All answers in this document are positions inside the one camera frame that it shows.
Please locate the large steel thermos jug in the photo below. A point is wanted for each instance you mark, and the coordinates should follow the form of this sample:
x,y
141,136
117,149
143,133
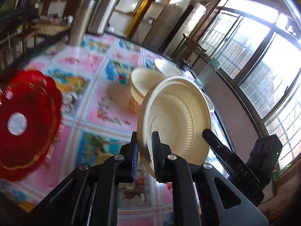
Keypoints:
x,y
100,16

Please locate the wooden chair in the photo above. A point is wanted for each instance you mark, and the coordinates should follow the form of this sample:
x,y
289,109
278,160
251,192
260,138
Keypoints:
x,y
184,50

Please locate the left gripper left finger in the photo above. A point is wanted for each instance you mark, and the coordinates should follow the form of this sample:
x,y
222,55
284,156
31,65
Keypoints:
x,y
122,168

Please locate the slim steel thermos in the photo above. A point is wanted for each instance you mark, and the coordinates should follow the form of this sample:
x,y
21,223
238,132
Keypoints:
x,y
80,22

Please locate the large red wedding plate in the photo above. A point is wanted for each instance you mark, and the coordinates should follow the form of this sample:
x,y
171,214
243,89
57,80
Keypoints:
x,y
56,96

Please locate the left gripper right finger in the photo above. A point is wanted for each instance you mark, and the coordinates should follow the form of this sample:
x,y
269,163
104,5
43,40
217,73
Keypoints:
x,y
168,167

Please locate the cream ribbed plastic bowl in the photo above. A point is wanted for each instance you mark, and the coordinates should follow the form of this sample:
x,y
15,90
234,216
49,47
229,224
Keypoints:
x,y
177,110

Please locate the tall white air conditioner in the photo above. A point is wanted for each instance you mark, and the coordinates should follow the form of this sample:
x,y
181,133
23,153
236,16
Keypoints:
x,y
183,26

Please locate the white paper bowl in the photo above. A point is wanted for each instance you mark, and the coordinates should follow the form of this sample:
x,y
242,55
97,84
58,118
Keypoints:
x,y
209,103
167,68

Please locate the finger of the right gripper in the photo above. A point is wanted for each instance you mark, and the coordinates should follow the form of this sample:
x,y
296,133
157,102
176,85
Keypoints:
x,y
216,145

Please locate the clear bottle green lid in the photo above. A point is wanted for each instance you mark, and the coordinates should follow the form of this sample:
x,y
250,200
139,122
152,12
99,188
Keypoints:
x,y
207,73

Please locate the colourful plastic tablecloth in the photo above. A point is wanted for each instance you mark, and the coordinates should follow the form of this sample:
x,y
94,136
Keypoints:
x,y
99,112

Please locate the small red scalloped plate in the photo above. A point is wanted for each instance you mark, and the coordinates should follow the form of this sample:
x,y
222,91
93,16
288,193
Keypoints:
x,y
26,120

